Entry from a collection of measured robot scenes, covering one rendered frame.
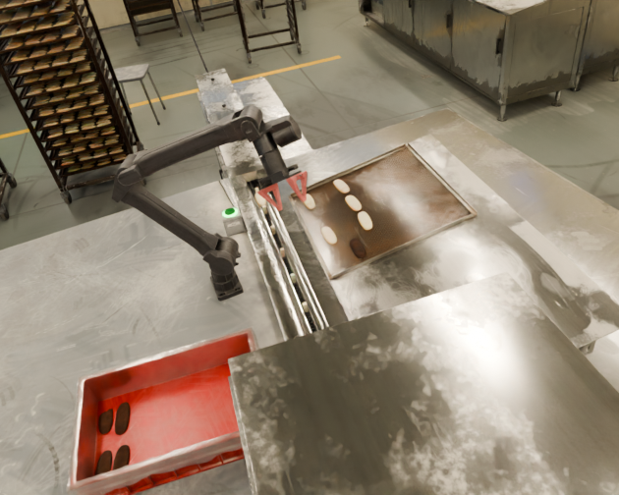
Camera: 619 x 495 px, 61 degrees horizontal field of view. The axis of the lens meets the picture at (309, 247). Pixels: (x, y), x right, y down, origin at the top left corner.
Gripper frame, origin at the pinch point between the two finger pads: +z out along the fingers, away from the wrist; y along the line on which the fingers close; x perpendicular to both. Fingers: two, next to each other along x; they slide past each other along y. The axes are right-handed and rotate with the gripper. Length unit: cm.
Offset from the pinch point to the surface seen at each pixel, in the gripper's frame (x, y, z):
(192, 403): 38, 27, 37
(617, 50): -391, -12, 11
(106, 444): 58, 38, 36
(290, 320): 5.6, 14.3, 31.4
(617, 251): -70, -53, 56
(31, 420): 64, 60, 25
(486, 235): -40, -29, 32
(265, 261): -11.0, 32.7, 16.2
